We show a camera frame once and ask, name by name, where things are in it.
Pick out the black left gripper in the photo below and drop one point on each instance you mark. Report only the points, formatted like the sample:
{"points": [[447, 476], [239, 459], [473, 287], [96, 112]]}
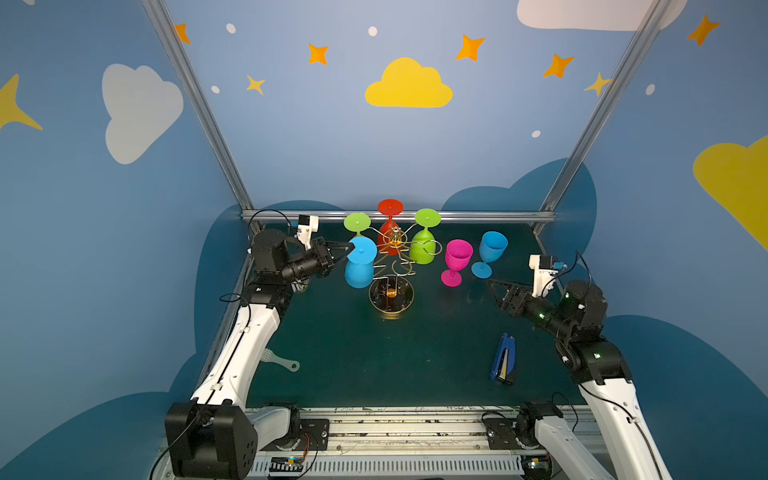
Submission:
{"points": [[324, 255]]}

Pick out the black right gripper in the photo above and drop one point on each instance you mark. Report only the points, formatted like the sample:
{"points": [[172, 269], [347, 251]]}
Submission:
{"points": [[520, 302]]}

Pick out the blue wine glass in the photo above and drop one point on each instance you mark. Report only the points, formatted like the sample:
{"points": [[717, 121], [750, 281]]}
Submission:
{"points": [[492, 246], [359, 270]]}

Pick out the green wine glass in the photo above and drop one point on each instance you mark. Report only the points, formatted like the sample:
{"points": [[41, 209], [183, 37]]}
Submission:
{"points": [[424, 248], [357, 223]]}

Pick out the blue wine glass front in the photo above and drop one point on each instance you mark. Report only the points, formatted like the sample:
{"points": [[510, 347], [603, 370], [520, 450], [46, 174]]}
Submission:
{"points": [[492, 246]]}

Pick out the pink wine glass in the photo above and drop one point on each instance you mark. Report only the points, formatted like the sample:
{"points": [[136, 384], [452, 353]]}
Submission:
{"points": [[458, 253]]}

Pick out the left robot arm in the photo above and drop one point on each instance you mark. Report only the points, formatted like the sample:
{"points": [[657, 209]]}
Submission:
{"points": [[210, 436]]}

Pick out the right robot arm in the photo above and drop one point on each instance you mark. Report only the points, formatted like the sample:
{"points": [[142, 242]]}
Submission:
{"points": [[604, 380]]}

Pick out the red wine glass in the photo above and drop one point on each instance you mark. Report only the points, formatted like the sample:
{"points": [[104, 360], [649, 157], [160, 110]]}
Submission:
{"points": [[390, 208]]}

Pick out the silver tin can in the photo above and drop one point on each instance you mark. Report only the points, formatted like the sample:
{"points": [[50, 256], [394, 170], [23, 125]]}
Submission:
{"points": [[300, 286]]}

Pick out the grey dish brush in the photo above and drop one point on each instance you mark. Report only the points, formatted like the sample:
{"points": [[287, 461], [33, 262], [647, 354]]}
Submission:
{"points": [[269, 356]]}

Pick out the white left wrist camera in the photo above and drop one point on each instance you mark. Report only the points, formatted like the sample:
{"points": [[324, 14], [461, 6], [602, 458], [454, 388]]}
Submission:
{"points": [[307, 225]]}

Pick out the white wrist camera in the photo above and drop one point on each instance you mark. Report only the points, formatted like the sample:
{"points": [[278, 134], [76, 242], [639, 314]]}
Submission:
{"points": [[307, 225], [546, 269]]}

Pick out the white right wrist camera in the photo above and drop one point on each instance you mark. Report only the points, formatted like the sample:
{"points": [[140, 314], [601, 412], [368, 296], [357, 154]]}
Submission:
{"points": [[546, 269]]}

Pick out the gold wire glass rack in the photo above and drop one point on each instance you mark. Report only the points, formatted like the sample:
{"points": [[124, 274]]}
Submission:
{"points": [[392, 293]]}

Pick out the aluminium frame rear rail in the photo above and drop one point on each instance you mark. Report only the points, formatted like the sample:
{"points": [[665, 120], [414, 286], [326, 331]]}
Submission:
{"points": [[446, 216]]}

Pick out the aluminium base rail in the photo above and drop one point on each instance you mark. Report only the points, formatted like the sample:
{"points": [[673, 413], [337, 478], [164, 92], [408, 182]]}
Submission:
{"points": [[427, 442]]}

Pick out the left corner frame post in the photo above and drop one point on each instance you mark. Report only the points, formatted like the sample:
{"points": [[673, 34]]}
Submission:
{"points": [[161, 19]]}

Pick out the corner frame post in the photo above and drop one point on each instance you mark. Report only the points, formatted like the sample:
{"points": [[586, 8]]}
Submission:
{"points": [[161, 19], [641, 42]]}

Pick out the right corner frame post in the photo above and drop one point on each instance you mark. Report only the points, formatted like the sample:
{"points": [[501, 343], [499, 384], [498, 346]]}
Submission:
{"points": [[641, 42]]}

